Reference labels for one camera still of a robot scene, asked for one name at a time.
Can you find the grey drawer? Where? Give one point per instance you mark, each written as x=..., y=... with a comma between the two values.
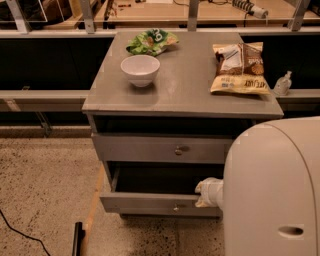
x=159, y=189
x=129, y=148

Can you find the grey top drawer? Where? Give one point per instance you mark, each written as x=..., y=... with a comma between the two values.
x=129, y=148

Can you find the white ceramic bowl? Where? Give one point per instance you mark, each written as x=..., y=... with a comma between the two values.
x=140, y=70

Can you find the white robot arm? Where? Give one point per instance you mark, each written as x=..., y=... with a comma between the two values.
x=270, y=193

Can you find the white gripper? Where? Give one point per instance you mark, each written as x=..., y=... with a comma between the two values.
x=211, y=192

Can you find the black bar on floor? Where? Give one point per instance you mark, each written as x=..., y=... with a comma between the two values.
x=77, y=240

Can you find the brown yellow chip bag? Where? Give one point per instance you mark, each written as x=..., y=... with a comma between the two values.
x=239, y=69

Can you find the green chip bag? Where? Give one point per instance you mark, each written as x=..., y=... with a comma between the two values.
x=151, y=42

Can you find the clear sanitizer pump bottle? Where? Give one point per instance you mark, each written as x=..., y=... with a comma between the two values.
x=283, y=84

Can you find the grey wooden drawer cabinet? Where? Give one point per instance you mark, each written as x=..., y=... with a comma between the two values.
x=178, y=103

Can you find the white power strip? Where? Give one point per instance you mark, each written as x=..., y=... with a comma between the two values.
x=250, y=8

